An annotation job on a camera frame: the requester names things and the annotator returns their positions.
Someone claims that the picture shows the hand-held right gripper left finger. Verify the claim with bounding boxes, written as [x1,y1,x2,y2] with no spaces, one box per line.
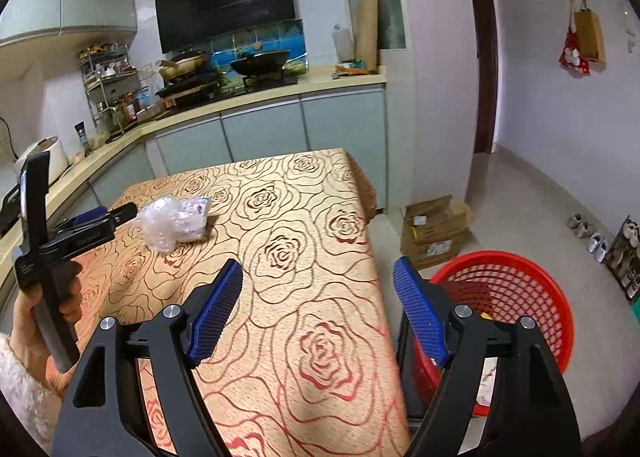
[51,258,244,457]

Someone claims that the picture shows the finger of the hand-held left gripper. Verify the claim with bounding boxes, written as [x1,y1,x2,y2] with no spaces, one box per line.
[50,202,138,238]
[65,206,109,227]

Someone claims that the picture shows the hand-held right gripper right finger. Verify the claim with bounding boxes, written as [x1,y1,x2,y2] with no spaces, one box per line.
[393,256,583,457]

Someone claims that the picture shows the clear plastic bag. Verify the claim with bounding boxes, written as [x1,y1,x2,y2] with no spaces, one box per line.
[137,196,211,253]

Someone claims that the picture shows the red plastic basket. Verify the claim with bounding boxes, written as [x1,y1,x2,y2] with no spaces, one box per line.
[412,250,575,418]

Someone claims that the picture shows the person's left forearm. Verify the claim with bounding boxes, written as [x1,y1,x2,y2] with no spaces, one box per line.
[0,334,63,443]

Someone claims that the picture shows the person's left hand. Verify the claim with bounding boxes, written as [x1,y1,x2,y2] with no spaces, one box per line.
[9,262,83,395]

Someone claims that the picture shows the cardboard box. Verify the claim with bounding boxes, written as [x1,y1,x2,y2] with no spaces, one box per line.
[404,194,473,238]
[400,227,468,270]

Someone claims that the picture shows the black box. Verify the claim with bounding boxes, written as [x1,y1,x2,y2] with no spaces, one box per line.
[396,332,443,433]

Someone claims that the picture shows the white rice cooker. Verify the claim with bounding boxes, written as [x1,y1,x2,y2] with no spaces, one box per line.
[14,136,68,178]

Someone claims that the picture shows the pepper grinder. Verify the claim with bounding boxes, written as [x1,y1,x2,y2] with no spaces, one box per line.
[74,122,92,157]

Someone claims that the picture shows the rose printed tablecloth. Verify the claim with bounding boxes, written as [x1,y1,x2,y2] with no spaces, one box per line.
[75,148,416,457]

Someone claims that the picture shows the metal spice rack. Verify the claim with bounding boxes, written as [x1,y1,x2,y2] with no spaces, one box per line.
[77,42,151,130]

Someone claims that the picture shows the golden frying pan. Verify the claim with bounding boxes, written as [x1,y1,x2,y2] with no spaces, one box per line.
[159,51,208,82]

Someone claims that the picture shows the black gas stove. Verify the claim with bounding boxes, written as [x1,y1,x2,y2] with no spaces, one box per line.
[156,74,299,105]

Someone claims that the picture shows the beige countertop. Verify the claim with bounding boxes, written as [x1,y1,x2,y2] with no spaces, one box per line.
[0,66,388,283]

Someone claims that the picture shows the black wok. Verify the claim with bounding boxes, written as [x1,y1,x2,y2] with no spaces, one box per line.
[229,50,292,77]

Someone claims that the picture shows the grey lower cabinets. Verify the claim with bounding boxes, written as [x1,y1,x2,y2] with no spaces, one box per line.
[85,84,388,218]

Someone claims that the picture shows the black shoe rack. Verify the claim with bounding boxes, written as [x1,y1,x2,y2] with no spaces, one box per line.
[602,217,640,303]

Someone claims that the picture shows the dark wooden door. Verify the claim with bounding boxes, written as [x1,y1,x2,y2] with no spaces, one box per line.
[459,0,501,154]

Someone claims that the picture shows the wooden cutting board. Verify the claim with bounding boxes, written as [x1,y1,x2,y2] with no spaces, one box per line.
[356,0,381,73]

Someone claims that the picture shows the red hanging bag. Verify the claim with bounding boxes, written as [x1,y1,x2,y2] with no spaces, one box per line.
[559,27,591,74]

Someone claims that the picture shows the brown paper bag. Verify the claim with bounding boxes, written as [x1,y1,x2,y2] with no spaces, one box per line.
[573,10,607,63]

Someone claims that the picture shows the white intercom handset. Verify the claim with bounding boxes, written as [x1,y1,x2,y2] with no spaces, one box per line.
[622,2,638,45]

